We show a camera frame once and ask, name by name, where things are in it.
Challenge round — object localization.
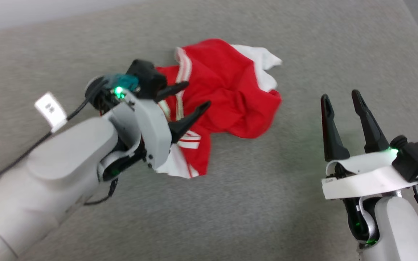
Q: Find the white cable label tag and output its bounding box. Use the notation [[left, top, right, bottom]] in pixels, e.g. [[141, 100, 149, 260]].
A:
[[34, 92, 67, 133]]

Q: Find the black left camera cable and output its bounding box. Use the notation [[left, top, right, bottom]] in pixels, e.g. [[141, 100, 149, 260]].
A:
[[0, 78, 110, 191]]

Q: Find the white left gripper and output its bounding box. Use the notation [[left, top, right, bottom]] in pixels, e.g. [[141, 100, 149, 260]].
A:
[[86, 77, 212, 169]]

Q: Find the red and white garment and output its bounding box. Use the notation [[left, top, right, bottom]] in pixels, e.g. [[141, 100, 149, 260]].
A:
[[155, 38, 283, 179]]

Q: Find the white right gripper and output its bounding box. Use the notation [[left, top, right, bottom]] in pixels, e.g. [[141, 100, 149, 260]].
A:
[[320, 90, 418, 200]]

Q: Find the teal left camera connector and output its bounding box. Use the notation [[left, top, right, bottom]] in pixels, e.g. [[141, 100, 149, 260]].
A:
[[104, 74, 139, 91]]

